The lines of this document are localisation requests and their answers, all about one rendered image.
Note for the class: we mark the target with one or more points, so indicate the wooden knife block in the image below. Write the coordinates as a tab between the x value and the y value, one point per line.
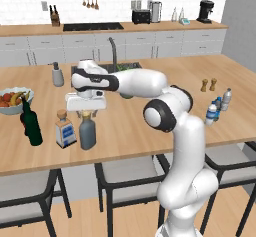
55	17

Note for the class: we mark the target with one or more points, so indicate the dark green glass bottle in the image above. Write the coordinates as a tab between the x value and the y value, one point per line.
32	127

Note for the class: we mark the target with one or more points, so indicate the dark sink basin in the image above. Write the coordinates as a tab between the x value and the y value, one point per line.
110	67

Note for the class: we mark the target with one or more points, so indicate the grey wall socket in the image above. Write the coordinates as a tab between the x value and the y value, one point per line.
44	6
136	4

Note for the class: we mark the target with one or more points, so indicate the square glass bottle blue label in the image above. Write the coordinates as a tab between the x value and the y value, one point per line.
65	131

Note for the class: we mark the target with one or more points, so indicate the grey bottle with cork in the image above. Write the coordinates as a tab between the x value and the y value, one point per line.
87	132

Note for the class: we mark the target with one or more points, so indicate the bowl of fruit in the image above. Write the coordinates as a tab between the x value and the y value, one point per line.
12	100

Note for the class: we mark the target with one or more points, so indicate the clear grey plastic bottle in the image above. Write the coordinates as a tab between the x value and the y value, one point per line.
226	100

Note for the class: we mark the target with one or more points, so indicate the teal small box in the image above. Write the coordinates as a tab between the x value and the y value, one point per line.
185	21

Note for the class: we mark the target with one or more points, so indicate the silver kettle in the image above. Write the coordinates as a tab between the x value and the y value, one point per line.
155	11

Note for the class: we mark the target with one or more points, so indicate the black hob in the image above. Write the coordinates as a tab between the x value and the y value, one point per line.
93	26

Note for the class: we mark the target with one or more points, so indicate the black toaster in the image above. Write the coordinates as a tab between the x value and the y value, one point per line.
141	16

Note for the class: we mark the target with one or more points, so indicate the black stool grey seat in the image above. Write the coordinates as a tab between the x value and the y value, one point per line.
233	167
23	189
130	177

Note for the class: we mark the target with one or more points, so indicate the green vegetable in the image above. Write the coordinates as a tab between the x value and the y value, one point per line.
124	67

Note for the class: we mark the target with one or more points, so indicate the grey base cupboards run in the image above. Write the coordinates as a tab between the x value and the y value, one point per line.
50	47

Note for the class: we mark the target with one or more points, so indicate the clear glass bottle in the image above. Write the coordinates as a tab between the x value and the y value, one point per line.
181	13
174	15

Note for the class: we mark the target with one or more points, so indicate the clear plastic bottle blue label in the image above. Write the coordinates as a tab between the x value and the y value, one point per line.
210	114

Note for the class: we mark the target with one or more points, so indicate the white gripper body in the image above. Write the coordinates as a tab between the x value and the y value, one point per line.
86	103

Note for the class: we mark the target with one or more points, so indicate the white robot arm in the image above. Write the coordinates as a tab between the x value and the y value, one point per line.
186	137

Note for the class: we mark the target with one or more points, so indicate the grey soap dispenser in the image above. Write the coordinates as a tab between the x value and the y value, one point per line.
57	76

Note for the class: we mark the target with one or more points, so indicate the black coffee machine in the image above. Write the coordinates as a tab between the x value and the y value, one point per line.
205	11

